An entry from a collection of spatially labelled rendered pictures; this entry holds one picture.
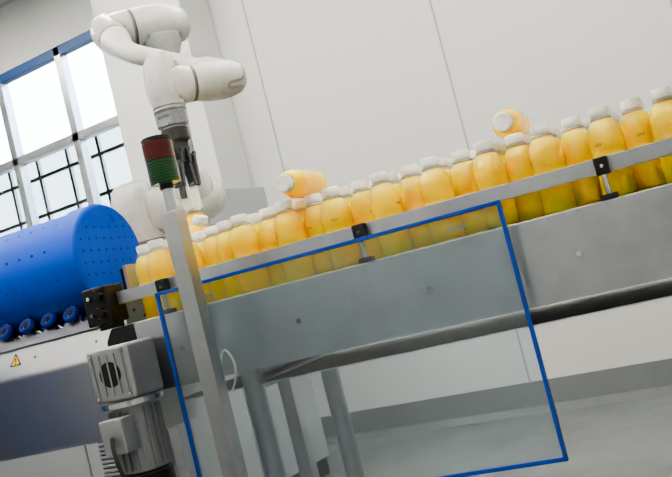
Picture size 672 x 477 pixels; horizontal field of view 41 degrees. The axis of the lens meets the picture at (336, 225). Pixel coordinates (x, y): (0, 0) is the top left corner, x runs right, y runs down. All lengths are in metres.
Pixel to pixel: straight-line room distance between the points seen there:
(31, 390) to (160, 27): 1.24
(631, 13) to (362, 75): 1.47
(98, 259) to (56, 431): 0.47
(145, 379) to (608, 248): 1.01
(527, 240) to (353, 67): 3.48
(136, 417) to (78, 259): 0.50
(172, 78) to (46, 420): 0.97
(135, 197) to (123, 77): 2.70
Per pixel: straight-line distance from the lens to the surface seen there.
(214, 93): 2.56
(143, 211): 3.09
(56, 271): 2.38
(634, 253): 1.73
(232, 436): 1.89
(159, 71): 2.52
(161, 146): 1.89
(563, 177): 1.77
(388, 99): 5.02
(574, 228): 1.74
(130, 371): 2.00
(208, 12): 5.71
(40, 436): 2.56
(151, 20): 3.04
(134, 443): 2.02
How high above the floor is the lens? 0.86
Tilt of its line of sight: 4 degrees up
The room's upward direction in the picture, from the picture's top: 14 degrees counter-clockwise
